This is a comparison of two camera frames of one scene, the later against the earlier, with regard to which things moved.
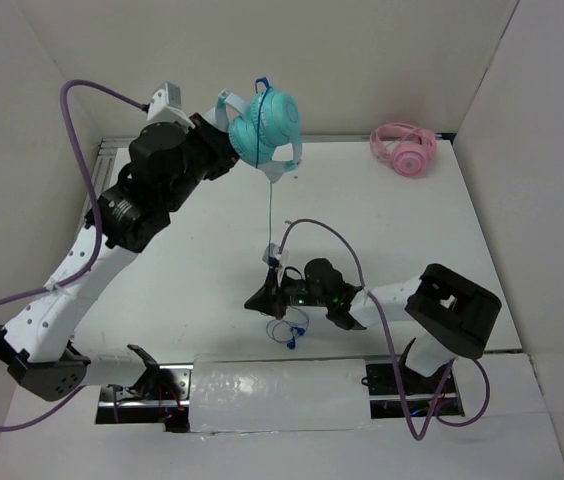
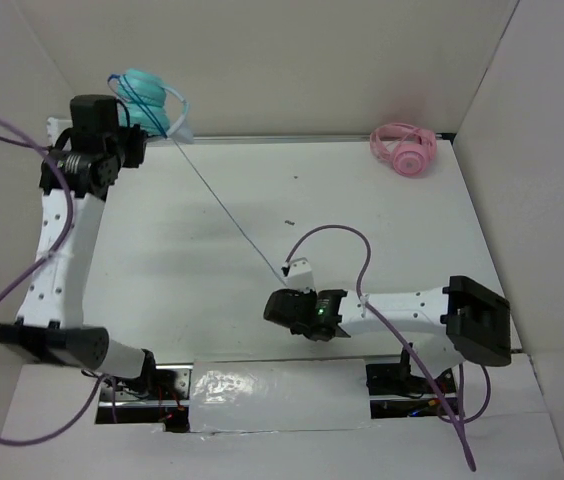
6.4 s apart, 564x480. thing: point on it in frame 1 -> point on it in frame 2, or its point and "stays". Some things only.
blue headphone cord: [289, 324] -> [223, 210]
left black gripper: [217, 142] -> [137, 145]
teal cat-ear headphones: [263, 129] -> [143, 93]
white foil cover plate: [282, 394] stays
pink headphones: [410, 149] stays
